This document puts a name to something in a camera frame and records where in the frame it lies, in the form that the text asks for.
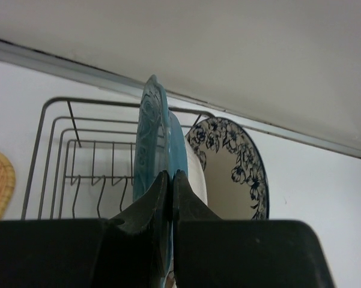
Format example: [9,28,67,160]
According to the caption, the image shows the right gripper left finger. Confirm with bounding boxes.
[0,172,169,287]

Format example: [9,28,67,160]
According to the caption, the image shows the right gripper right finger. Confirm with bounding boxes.
[172,171,334,287]

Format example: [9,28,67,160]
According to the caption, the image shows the blue floral white plate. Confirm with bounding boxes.
[186,117,270,220]

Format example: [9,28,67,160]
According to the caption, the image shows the orange rimmed petal plate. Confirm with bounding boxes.
[185,141,208,205]

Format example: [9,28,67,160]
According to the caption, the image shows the teal scalloped plate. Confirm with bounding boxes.
[133,75,188,202]

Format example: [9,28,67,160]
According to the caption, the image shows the wire dish rack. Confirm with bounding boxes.
[20,95,217,221]

